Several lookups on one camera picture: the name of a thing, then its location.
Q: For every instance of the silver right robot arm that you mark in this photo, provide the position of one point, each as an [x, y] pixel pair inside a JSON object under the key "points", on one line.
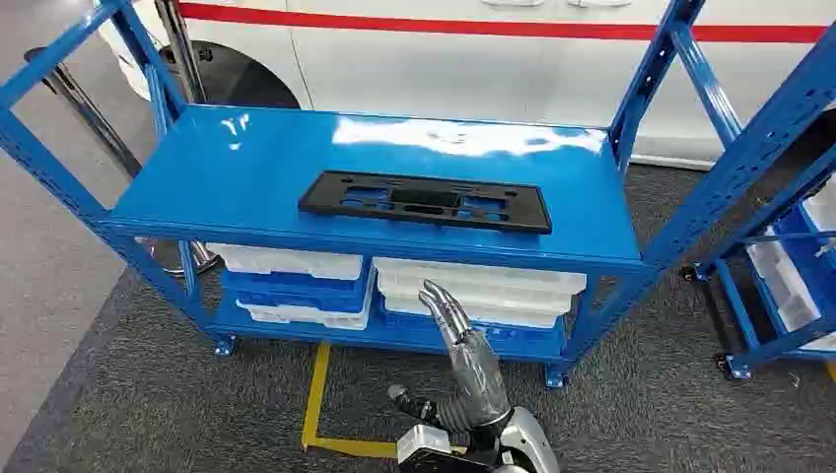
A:
{"points": [[526, 440]]}

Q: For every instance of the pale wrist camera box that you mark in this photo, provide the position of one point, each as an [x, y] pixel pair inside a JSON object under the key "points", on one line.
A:
{"points": [[421, 447]]}

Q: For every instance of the blue metal shelf rack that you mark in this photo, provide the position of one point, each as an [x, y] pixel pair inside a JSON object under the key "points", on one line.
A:
{"points": [[751, 156], [261, 170]]}

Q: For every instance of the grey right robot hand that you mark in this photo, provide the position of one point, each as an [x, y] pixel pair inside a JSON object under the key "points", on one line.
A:
{"points": [[480, 378]]}

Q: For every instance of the black plastic panel with cutouts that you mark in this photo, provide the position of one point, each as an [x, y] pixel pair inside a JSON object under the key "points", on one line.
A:
{"points": [[326, 202]]}

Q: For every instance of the dark stanchion post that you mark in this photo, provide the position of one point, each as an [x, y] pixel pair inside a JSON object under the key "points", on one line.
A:
{"points": [[85, 104]]}

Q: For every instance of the white car with red stripe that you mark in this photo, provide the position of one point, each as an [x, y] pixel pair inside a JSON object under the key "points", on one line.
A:
{"points": [[457, 72]]}

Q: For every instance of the blue plastic tray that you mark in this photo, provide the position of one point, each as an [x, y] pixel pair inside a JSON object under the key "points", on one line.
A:
{"points": [[522, 334], [294, 290]]}

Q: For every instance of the chrome stanchion post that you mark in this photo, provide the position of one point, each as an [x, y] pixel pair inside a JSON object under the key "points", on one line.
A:
{"points": [[179, 46]]}

